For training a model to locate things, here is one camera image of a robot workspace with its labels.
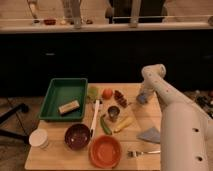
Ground blue sponge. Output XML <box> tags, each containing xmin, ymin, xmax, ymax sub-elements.
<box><xmin>136</xmin><ymin>93</ymin><xmax>148</xmax><ymax>104</ymax></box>

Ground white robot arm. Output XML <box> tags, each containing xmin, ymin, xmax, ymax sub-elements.
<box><xmin>140</xmin><ymin>64</ymin><xmax>213</xmax><ymax>171</ymax></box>

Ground white paper cup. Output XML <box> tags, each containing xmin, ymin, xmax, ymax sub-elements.
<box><xmin>29</xmin><ymin>129</ymin><xmax>49</xmax><ymax>149</ymax></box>

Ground brown pine cone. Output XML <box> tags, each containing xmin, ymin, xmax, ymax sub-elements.
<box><xmin>114</xmin><ymin>90</ymin><xmax>127</xmax><ymax>108</ymax></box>

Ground orange tomato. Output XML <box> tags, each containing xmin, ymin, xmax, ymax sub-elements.
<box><xmin>102</xmin><ymin>88</ymin><xmax>113</xmax><ymax>100</ymax></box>

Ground blue folded cloth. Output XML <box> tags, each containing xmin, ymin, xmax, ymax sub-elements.
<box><xmin>136</xmin><ymin>127</ymin><xmax>160</xmax><ymax>144</ymax></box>

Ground green yellow leafy toy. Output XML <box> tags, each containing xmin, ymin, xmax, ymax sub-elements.
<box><xmin>87</xmin><ymin>86</ymin><xmax>99</xmax><ymax>101</ymax></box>

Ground green chili pepper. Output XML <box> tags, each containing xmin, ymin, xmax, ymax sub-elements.
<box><xmin>100</xmin><ymin>115</ymin><xmax>112</xmax><ymax>135</ymax></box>

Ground silver fork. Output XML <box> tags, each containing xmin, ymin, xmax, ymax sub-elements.
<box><xmin>127</xmin><ymin>150</ymin><xmax>161</xmax><ymax>158</ymax></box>

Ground orange bowl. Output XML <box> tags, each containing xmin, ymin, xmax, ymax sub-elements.
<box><xmin>89</xmin><ymin>135</ymin><xmax>122</xmax><ymax>169</ymax></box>

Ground wooden block eraser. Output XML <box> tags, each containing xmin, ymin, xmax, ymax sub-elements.
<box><xmin>58</xmin><ymin>100</ymin><xmax>80</xmax><ymax>115</ymax></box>

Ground green plastic tray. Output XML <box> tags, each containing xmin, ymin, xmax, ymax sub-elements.
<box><xmin>39</xmin><ymin>78</ymin><xmax>88</xmax><ymax>122</ymax></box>

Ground dark purple bowl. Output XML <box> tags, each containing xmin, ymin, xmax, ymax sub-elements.
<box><xmin>64</xmin><ymin>124</ymin><xmax>90</xmax><ymax>150</ymax></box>

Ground black chair base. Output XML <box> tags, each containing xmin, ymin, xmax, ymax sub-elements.
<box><xmin>0</xmin><ymin>103</ymin><xmax>29</xmax><ymax>144</ymax></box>

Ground wooden shelf rail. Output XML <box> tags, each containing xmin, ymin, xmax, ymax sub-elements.
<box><xmin>0</xmin><ymin>22</ymin><xmax>213</xmax><ymax>34</ymax></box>

